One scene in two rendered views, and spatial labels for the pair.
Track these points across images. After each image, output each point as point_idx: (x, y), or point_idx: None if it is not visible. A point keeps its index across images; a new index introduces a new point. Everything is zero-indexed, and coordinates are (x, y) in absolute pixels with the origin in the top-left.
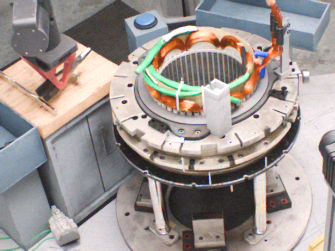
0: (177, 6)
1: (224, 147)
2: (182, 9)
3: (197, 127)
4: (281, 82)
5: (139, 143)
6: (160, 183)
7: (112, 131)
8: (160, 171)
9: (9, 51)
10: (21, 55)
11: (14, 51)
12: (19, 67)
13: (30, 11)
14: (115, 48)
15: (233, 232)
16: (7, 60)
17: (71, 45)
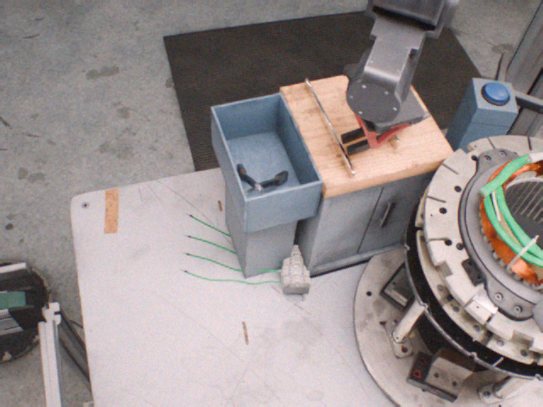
0: (528, 80)
1: (541, 349)
2: (529, 86)
3: (520, 302)
4: None
5: (435, 271)
6: None
7: (400, 206)
8: (441, 315)
9: (316, 4)
10: (325, 13)
11: (320, 7)
12: (333, 85)
13: (395, 62)
14: None
15: (470, 377)
16: (310, 12)
17: (417, 113)
